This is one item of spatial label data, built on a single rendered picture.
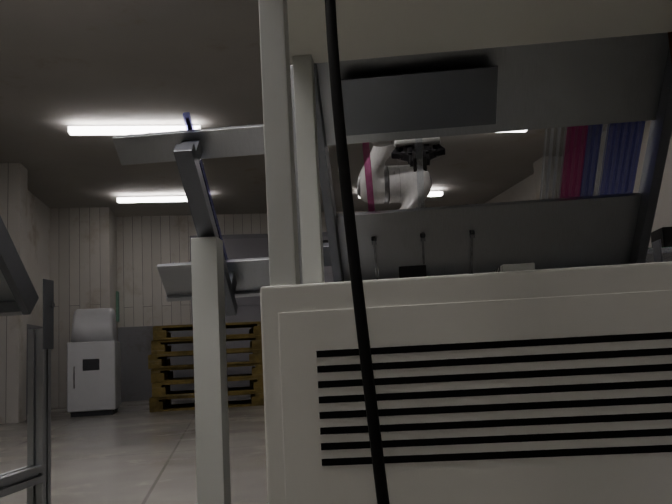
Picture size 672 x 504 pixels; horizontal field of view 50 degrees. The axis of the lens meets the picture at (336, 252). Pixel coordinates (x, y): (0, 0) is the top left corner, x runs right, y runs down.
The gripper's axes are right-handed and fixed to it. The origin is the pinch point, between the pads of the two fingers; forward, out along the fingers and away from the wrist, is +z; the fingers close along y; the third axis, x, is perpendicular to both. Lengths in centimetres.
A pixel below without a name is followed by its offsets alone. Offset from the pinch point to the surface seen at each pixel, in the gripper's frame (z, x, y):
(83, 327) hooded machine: -525, 376, -366
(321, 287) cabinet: 79, -17, -14
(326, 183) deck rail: 6.3, 0.9, -19.7
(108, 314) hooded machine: -544, 372, -342
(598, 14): 38, -35, 25
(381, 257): -1.8, 23.7, -9.7
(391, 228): -0.3, 15.7, -6.9
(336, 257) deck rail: 2.8, 20.5, -19.7
